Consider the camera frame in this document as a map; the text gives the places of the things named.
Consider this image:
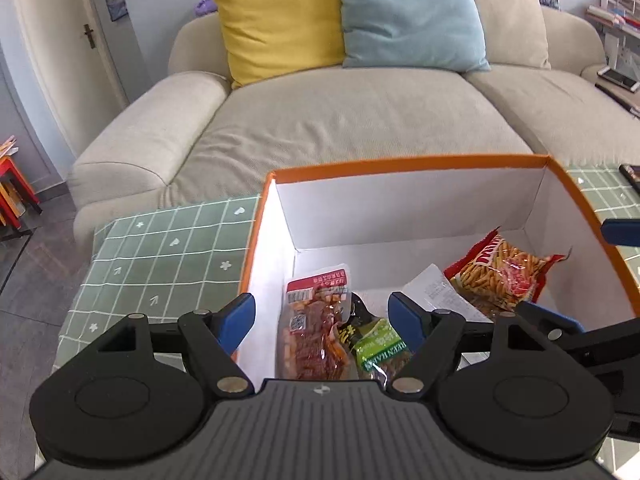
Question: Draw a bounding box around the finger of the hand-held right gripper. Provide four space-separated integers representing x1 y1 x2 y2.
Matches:
517 300 640 372
601 217 640 249

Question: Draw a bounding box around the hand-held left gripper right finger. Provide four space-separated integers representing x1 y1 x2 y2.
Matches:
387 292 551 396

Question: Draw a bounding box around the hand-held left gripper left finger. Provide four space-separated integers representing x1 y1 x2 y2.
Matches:
92 293 256 396

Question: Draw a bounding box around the green snack packet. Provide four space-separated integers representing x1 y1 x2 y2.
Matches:
355 317 416 381

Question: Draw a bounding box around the long white snack packet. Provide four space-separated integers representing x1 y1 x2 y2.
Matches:
400 263 493 323

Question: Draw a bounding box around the dark brown snack packet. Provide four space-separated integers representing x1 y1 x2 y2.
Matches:
335 292 376 346

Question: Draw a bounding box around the red orange stick snack bag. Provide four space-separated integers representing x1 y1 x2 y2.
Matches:
442 229 571 321

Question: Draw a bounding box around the red dried meat packet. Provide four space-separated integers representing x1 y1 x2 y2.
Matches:
277 264 361 381

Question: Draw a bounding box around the orange cardboard box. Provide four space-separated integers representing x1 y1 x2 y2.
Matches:
231 154 640 382

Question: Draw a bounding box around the green checked tablecloth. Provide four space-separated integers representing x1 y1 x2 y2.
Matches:
52 165 640 376

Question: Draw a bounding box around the black flat device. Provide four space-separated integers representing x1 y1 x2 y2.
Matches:
595 82 640 118

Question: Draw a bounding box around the beige sofa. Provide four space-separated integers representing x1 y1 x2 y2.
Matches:
67 0 640 256

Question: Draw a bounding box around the white book shelf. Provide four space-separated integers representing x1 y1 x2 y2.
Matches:
585 0 640 66

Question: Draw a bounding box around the beige back cushion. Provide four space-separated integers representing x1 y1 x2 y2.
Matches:
460 0 551 70

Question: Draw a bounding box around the red stool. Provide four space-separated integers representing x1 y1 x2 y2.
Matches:
0 155 43 231

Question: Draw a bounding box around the yellow pillow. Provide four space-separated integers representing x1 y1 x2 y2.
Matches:
207 0 348 90

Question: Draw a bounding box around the light blue pillow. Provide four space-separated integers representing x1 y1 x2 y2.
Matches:
332 0 491 72

